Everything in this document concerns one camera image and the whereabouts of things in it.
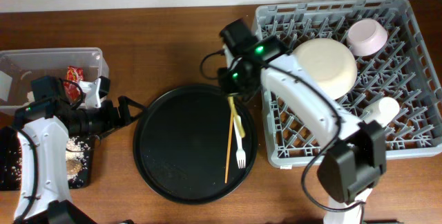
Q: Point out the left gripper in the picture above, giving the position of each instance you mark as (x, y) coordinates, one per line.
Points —
(116, 111)

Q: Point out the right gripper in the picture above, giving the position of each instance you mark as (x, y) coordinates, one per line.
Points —
(239, 90)

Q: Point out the orange chopstick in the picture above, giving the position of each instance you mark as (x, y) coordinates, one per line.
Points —
(228, 157)

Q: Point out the red snack wrapper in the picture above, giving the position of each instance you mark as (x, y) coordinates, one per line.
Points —
(74, 74)

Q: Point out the large beige plate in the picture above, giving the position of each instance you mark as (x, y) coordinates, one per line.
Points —
(330, 64)

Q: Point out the small pink plate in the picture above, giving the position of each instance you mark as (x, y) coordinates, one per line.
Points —
(366, 37)

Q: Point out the white cup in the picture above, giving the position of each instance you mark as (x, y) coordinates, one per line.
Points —
(382, 111)

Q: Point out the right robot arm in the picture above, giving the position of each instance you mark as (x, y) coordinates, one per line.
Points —
(352, 149)

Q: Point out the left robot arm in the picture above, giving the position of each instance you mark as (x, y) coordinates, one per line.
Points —
(44, 128)

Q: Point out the clear plastic waste bin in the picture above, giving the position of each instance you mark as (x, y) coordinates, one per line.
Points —
(27, 65)

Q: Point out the grey dishwasher rack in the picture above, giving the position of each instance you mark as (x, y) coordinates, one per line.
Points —
(402, 69)

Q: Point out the black rectangular tray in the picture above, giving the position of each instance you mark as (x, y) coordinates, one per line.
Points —
(8, 140)

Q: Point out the round black serving tray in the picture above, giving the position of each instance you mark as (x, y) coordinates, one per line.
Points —
(180, 145)

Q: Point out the white plastic fork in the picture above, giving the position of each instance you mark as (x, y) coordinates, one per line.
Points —
(240, 153)

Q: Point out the white rice pile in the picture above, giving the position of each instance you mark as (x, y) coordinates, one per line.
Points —
(78, 158)

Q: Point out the white label on bin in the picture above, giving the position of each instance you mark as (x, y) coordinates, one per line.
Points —
(5, 85)

